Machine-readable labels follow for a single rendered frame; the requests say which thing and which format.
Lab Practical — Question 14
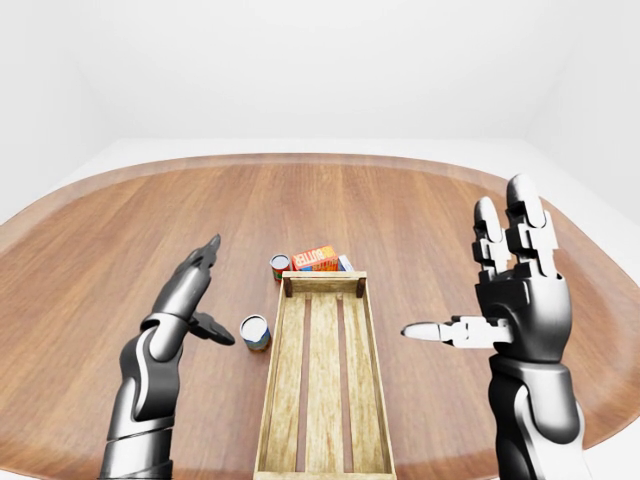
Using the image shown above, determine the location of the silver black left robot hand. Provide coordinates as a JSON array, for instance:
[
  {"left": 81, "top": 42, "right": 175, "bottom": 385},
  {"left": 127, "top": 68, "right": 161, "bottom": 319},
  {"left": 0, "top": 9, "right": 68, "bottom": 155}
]
[{"left": 149, "top": 233, "right": 236, "bottom": 347}]

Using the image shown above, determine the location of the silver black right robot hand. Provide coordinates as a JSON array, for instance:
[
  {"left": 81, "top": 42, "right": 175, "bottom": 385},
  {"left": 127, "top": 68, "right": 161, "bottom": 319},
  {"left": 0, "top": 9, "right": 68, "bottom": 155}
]
[{"left": 401, "top": 173, "right": 573, "bottom": 365}]

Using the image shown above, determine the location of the blue and white soup tin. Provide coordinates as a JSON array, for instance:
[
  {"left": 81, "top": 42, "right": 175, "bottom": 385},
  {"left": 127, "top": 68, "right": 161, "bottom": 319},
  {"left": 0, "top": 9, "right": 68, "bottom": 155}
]
[{"left": 239, "top": 314, "right": 272, "bottom": 353}]

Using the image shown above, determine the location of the wooden slat tray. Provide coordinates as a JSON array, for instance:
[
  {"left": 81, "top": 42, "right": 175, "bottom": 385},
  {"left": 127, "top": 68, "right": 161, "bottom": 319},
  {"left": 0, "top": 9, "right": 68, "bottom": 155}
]
[{"left": 252, "top": 270, "right": 397, "bottom": 480}]

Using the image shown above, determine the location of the red tomato tin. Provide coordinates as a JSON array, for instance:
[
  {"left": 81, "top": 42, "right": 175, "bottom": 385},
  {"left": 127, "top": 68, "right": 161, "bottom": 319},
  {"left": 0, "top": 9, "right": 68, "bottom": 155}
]
[{"left": 269, "top": 253, "right": 292, "bottom": 284}]

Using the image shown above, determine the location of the orange butter box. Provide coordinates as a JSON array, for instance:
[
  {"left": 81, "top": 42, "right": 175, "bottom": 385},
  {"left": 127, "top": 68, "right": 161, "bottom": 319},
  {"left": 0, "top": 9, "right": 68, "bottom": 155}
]
[{"left": 291, "top": 244, "right": 340, "bottom": 273}]

